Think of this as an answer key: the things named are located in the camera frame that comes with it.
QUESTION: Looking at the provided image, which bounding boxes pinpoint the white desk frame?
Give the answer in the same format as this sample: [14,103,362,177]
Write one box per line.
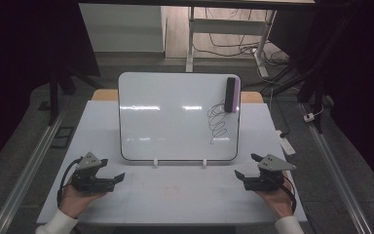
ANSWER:
[185,6,278,79]

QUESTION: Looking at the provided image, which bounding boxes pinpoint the purple and black whiteboard eraser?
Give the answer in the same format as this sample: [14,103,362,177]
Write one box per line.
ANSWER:
[224,76,242,114]

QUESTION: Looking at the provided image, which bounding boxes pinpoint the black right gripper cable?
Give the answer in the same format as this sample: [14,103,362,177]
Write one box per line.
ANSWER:
[281,175,297,215]

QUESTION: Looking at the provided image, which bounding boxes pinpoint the white whiteboard with black rim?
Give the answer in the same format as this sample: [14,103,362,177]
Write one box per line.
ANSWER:
[117,71,243,163]

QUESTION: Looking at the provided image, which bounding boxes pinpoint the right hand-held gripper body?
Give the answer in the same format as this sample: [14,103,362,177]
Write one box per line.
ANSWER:
[243,153,297,191]

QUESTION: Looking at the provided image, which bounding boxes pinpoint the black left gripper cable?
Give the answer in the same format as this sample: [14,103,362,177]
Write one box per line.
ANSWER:
[56,156,84,208]

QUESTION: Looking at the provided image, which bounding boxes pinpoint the white cabinet panel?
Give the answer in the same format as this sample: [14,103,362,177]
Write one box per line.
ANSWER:
[78,3,167,54]

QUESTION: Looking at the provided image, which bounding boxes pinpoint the black metal stand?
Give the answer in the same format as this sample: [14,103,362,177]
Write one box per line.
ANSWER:
[262,9,355,135]
[47,64,102,127]

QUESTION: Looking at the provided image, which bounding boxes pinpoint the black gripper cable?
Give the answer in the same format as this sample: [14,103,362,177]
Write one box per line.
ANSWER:
[56,156,84,208]
[281,175,297,215]

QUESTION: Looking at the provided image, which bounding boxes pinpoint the black floor cables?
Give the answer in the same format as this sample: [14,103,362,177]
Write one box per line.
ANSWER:
[193,8,290,67]

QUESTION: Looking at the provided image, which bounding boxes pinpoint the person's right hand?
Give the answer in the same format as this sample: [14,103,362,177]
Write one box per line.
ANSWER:
[254,172,295,219]

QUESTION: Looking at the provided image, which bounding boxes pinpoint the aluminium rail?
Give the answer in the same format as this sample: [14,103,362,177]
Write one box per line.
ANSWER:
[0,106,67,234]
[300,103,373,234]

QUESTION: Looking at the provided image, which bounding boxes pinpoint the person's left hand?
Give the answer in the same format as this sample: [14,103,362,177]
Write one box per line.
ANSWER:
[58,184,107,218]

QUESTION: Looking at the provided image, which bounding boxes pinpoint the wooden table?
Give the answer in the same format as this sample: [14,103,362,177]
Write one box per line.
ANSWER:
[92,89,265,104]

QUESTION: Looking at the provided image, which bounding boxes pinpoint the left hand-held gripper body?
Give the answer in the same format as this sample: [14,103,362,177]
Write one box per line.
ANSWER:
[70,151,116,194]

